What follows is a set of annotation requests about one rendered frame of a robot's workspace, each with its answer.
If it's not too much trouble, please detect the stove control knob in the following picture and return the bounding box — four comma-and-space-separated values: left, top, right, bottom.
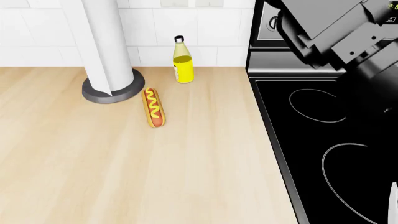
268, 15, 279, 32

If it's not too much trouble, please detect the yellow liquid glass bottle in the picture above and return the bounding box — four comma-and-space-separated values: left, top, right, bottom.
173, 35, 195, 84

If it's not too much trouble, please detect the black electric stove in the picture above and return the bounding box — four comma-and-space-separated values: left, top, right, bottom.
244, 0, 398, 224

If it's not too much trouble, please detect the hot dog with mustard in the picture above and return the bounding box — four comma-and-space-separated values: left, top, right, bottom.
141, 87, 167, 129

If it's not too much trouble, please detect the dark grey towel holder base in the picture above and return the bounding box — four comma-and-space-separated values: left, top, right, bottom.
81, 67, 146, 105

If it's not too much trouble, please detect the white paper towel roll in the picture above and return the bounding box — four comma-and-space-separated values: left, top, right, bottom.
70, 0, 134, 97

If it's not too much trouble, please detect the white curved handle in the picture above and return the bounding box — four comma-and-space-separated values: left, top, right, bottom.
387, 181, 398, 224

